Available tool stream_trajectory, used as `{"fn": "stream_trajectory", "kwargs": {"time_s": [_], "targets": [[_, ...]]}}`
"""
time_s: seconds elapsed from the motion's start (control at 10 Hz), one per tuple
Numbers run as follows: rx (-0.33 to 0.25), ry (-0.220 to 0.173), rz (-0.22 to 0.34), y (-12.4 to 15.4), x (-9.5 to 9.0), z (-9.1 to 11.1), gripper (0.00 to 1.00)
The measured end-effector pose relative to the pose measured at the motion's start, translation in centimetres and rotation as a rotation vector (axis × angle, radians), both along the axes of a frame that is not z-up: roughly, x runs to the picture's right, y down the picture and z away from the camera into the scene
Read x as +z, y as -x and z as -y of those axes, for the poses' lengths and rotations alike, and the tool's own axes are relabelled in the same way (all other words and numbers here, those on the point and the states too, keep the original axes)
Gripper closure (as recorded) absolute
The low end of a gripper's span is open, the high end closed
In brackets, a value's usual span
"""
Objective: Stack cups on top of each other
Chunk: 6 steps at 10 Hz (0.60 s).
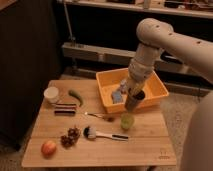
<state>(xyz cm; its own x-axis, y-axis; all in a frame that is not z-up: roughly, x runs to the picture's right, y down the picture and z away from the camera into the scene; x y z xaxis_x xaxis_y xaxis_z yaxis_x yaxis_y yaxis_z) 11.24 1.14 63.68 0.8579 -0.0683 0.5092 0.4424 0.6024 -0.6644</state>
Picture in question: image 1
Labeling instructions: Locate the bunch of dark grapes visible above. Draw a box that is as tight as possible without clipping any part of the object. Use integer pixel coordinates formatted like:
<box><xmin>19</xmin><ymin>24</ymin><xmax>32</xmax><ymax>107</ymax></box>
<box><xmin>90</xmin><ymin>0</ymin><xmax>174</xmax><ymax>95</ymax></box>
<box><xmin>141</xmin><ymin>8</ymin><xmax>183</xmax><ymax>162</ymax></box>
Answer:
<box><xmin>60</xmin><ymin>127</ymin><xmax>80</xmax><ymax>148</ymax></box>

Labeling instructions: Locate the dish brush white handle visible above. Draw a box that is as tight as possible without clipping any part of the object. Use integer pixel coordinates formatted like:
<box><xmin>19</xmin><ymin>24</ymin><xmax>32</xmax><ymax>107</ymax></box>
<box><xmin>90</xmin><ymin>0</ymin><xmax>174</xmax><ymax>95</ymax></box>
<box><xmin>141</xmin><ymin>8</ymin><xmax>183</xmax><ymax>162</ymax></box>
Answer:
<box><xmin>83</xmin><ymin>126</ymin><xmax>129</xmax><ymax>141</ymax></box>

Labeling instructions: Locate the green plastic cup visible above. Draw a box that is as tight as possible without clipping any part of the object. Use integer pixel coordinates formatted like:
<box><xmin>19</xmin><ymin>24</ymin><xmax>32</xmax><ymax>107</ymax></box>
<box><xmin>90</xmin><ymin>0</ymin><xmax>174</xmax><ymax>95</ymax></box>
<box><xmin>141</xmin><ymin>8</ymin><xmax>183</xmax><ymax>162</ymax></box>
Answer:
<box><xmin>120</xmin><ymin>113</ymin><xmax>134</xmax><ymax>130</ymax></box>

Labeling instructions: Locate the dark red marker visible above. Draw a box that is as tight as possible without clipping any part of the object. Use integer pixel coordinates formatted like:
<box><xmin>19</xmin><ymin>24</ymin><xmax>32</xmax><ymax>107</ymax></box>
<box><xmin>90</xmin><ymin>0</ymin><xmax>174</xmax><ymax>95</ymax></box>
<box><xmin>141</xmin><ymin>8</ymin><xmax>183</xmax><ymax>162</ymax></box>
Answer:
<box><xmin>54</xmin><ymin>104</ymin><xmax>77</xmax><ymax>108</ymax></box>

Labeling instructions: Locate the white cup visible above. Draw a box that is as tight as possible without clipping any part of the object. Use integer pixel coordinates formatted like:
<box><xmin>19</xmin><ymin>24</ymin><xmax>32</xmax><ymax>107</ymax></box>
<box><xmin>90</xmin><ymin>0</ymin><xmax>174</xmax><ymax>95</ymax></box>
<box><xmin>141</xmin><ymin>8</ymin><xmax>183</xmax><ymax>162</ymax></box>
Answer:
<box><xmin>44</xmin><ymin>87</ymin><xmax>59</xmax><ymax>104</ymax></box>

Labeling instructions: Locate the black handle on shelf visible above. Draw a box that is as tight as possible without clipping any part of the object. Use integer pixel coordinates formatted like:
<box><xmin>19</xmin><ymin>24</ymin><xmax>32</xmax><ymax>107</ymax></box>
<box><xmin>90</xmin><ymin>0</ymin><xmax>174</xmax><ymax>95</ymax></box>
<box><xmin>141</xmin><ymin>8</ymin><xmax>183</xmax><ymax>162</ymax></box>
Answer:
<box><xmin>160</xmin><ymin>54</ymin><xmax>183</xmax><ymax>64</ymax></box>

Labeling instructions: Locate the grey crumpled cloth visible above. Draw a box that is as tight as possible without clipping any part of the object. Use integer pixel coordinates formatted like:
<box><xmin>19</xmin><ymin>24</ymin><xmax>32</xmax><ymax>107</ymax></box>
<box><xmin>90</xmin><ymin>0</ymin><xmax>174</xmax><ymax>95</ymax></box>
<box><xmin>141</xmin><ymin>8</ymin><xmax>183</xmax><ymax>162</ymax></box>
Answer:
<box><xmin>118</xmin><ymin>79</ymin><xmax>127</xmax><ymax>94</ymax></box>

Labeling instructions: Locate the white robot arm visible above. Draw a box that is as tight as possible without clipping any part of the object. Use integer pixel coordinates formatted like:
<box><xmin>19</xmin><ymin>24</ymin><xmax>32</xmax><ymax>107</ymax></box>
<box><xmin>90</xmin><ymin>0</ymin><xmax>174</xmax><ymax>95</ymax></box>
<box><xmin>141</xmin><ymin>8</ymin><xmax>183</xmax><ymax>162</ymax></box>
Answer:
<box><xmin>125</xmin><ymin>18</ymin><xmax>213</xmax><ymax>171</ymax></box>

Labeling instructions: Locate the yellow plastic bin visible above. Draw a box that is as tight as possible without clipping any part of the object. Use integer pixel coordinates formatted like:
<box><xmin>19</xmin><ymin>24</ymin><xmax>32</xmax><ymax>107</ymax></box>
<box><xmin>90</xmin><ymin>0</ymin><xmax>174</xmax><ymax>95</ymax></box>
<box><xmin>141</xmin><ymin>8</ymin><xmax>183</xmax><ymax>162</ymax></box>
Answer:
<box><xmin>95</xmin><ymin>67</ymin><xmax>170</xmax><ymax>114</ymax></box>

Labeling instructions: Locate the green chili pepper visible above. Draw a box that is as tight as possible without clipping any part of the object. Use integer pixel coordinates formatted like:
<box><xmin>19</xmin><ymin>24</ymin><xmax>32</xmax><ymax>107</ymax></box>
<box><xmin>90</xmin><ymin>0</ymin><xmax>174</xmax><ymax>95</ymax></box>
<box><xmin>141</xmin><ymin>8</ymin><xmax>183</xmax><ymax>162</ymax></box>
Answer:
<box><xmin>68</xmin><ymin>90</ymin><xmax>83</xmax><ymax>107</ymax></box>

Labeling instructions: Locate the metal shelf rail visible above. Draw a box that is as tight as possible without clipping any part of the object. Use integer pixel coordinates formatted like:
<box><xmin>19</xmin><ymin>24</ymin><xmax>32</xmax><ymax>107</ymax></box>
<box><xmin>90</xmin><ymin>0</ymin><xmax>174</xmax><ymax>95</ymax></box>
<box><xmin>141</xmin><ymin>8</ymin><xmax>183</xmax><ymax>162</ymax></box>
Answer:
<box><xmin>62</xmin><ymin>42</ymin><xmax>196</xmax><ymax>76</ymax></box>

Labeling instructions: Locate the blue sponge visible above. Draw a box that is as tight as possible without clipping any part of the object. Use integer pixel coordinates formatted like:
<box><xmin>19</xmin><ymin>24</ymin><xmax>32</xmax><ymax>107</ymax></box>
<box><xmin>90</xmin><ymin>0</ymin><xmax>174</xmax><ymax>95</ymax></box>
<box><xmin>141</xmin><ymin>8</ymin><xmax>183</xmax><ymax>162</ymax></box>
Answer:
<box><xmin>111</xmin><ymin>91</ymin><xmax>123</xmax><ymax>104</ymax></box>

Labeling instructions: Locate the red apple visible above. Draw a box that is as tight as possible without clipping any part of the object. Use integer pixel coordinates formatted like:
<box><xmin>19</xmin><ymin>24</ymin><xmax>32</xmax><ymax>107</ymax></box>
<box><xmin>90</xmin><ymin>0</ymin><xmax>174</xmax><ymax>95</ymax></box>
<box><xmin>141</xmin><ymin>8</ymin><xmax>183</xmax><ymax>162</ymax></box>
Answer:
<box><xmin>41</xmin><ymin>140</ymin><xmax>56</xmax><ymax>156</ymax></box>

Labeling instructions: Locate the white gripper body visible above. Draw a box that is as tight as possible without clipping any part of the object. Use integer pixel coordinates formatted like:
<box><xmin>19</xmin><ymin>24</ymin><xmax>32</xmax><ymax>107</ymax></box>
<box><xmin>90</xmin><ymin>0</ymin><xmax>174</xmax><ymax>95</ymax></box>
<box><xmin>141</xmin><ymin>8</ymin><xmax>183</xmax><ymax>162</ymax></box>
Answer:
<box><xmin>127</xmin><ymin>58</ymin><xmax>155</xmax><ymax>90</ymax></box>

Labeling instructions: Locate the metal fork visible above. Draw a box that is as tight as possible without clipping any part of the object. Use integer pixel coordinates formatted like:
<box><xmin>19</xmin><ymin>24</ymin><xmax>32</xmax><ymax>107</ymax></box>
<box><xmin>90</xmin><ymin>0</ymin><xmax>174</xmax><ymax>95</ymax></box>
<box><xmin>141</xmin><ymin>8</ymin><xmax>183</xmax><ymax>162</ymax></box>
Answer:
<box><xmin>84</xmin><ymin>112</ymin><xmax>115</xmax><ymax>122</ymax></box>

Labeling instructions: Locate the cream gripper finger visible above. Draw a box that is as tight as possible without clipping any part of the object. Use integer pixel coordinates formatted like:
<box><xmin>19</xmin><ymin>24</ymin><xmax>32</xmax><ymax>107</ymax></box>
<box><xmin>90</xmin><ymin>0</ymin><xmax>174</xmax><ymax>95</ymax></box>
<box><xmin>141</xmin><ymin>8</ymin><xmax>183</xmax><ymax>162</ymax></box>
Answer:
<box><xmin>132</xmin><ymin>84</ymin><xmax>143</xmax><ymax>96</ymax></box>

